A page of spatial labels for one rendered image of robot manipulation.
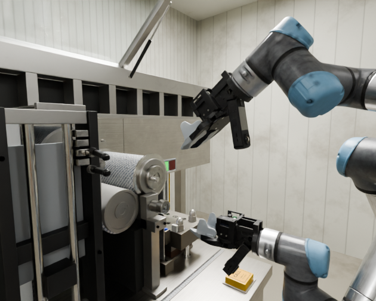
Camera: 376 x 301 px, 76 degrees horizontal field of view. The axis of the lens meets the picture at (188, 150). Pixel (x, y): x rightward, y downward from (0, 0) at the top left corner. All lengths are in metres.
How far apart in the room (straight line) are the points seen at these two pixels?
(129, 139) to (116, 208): 0.49
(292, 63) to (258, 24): 3.03
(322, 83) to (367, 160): 0.34
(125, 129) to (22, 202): 0.71
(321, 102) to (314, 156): 2.63
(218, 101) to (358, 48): 2.59
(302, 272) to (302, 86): 0.41
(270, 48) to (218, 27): 3.30
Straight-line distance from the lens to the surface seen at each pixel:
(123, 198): 0.71
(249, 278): 0.89
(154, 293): 0.84
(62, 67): 0.99
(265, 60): 0.51
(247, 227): 0.68
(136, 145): 1.15
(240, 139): 0.54
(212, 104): 0.55
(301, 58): 0.48
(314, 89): 0.44
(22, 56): 0.94
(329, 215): 3.18
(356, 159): 0.75
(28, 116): 0.43
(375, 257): 0.64
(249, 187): 3.41
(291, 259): 0.64
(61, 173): 0.49
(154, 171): 0.75
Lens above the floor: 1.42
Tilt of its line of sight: 7 degrees down
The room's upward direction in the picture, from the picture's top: straight up
